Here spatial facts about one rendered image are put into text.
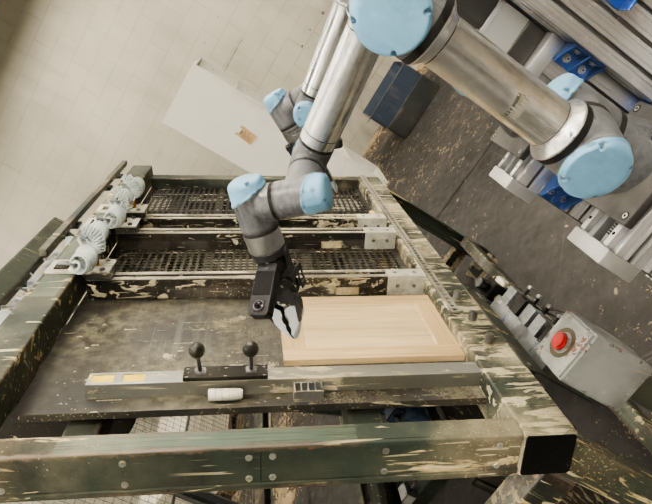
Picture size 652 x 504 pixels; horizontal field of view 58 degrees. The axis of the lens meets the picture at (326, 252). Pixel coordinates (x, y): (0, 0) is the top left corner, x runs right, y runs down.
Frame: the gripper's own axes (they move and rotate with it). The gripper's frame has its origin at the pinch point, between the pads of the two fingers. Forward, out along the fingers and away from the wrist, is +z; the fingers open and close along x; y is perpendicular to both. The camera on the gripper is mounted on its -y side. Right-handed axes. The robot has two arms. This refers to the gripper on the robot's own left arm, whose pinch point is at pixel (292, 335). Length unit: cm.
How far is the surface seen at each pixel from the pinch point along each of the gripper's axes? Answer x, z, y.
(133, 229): 93, 0, 74
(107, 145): 401, 42, 437
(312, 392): 2.4, 19.6, 4.3
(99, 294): 80, 4, 32
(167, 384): 33.3, 8.8, -4.8
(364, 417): -7.7, 29.1, 6.1
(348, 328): 4.2, 25.9, 38.5
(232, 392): 19.1, 14.0, -1.9
